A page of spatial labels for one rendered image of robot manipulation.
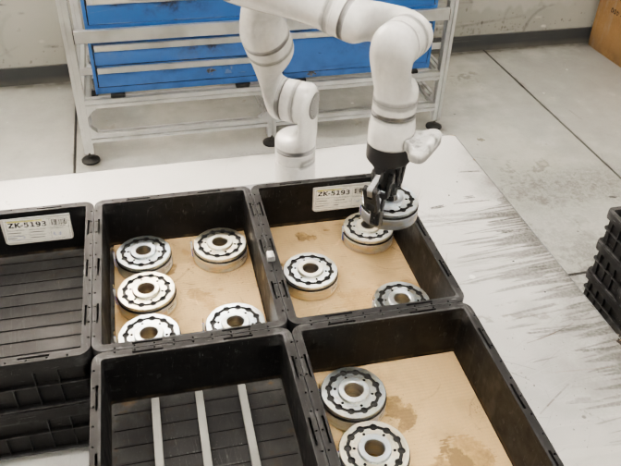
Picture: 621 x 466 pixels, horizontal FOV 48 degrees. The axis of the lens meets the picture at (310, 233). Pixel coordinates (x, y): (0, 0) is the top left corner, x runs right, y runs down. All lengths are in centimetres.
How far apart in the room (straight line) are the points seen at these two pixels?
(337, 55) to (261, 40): 196
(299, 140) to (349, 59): 179
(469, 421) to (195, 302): 52
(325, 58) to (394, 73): 220
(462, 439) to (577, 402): 34
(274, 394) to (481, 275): 64
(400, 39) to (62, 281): 76
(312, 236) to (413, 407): 46
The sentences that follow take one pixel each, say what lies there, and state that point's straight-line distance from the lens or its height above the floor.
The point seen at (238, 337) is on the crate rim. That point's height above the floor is 93.
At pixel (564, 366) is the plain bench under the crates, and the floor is 70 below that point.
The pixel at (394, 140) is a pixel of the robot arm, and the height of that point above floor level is 116.
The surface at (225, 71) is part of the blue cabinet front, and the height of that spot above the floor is 38.
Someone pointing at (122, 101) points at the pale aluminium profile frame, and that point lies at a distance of 318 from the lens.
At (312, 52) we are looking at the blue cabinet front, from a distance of 323.
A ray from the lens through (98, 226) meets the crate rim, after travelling 137.
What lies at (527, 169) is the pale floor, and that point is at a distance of 340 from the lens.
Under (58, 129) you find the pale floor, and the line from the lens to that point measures 363.
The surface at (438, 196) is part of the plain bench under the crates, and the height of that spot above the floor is 70.
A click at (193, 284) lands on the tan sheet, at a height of 83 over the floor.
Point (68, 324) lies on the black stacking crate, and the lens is 131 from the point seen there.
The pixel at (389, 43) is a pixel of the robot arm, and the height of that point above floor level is 132.
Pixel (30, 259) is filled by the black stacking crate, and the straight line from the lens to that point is 147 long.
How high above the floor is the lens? 172
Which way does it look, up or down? 38 degrees down
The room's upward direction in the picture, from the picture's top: 2 degrees clockwise
